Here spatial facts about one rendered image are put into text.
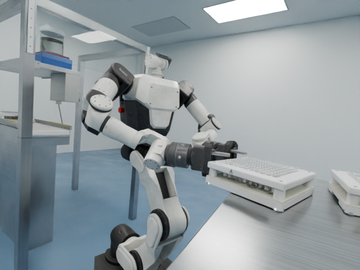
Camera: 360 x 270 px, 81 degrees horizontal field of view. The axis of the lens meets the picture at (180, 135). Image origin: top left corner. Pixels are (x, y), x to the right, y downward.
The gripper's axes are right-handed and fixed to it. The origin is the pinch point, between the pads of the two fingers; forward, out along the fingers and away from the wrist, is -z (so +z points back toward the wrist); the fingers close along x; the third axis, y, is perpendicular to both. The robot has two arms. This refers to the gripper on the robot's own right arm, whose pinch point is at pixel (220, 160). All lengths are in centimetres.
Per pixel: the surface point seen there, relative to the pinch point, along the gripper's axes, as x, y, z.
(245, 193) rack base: 5.6, 12.6, -8.8
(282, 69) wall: -118, -361, -67
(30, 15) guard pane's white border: -63, -24, 118
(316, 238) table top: 7.0, 27.4, -22.0
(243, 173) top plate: 0.2, 11.8, -7.6
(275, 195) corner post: 3.4, 16.5, -15.7
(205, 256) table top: 7.0, 41.6, -2.5
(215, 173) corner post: 3.1, 5.4, 0.7
